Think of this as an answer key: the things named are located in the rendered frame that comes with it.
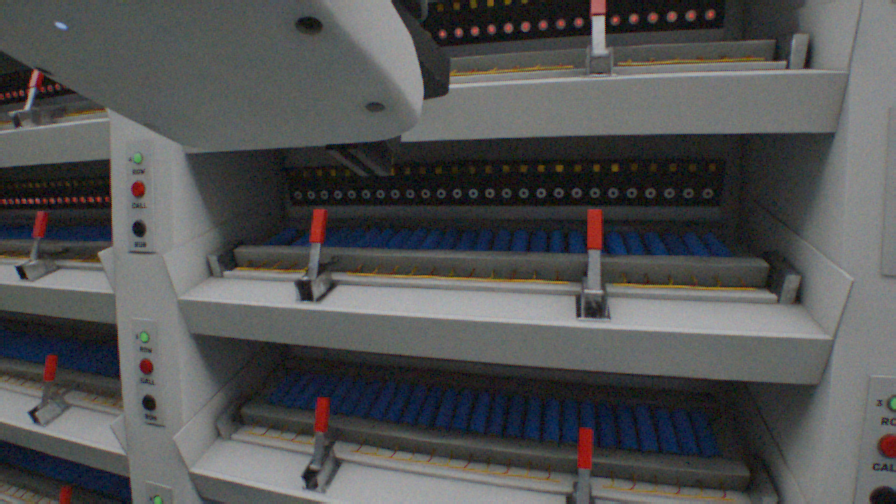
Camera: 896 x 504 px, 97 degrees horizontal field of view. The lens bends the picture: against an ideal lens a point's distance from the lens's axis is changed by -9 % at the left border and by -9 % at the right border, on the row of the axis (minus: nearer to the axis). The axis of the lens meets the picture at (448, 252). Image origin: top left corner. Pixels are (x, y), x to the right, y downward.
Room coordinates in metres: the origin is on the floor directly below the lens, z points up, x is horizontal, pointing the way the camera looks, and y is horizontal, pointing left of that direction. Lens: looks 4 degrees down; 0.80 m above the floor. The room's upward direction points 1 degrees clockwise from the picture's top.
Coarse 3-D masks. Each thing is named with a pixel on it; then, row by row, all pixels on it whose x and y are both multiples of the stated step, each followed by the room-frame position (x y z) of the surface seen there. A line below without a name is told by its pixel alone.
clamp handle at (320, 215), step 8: (320, 216) 0.44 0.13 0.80; (312, 224) 0.44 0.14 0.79; (320, 224) 0.43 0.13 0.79; (312, 232) 0.43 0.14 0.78; (320, 232) 0.43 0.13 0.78; (312, 240) 0.43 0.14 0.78; (320, 240) 0.43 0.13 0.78; (312, 248) 0.43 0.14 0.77; (320, 248) 0.43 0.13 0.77; (312, 256) 0.43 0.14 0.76; (312, 264) 0.43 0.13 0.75; (312, 272) 0.42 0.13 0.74
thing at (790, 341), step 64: (192, 256) 0.47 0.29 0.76; (768, 256) 0.37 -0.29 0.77; (192, 320) 0.45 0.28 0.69; (256, 320) 0.43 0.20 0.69; (320, 320) 0.41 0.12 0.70; (384, 320) 0.39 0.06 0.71; (448, 320) 0.37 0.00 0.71; (512, 320) 0.36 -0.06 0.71; (576, 320) 0.35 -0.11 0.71; (640, 320) 0.35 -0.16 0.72; (704, 320) 0.34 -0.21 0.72; (768, 320) 0.33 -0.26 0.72; (832, 320) 0.30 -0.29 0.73
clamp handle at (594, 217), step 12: (588, 216) 0.37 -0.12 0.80; (600, 216) 0.37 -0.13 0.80; (588, 228) 0.37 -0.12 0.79; (600, 228) 0.37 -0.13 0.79; (588, 240) 0.37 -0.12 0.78; (600, 240) 0.36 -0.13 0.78; (588, 252) 0.37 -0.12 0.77; (600, 252) 0.36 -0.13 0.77; (588, 264) 0.36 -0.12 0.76; (588, 276) 0.36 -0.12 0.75; (588, 288) 0.36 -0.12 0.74
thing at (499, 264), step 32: (256, 256) 0.50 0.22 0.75; (288, 256) 0.49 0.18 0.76; (320, 256) 0.47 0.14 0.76; (352, 256) 0.46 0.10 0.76; (384, 256) 0.46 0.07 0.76; (416, 256) 0.45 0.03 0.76; (448, 256) 0.44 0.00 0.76; (480, 256) 0.43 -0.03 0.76; (512, 256) 0.43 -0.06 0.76; (544, 256) 0.42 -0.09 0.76; (576, 256) 0.42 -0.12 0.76; (608, 256) 0.41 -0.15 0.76; (640, 256) 0.40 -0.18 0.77; (672, 256) 0.40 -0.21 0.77; (704, 256) 0.39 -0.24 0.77; (704, 288) 0.37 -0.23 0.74; (736, 288) 0.36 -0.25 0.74
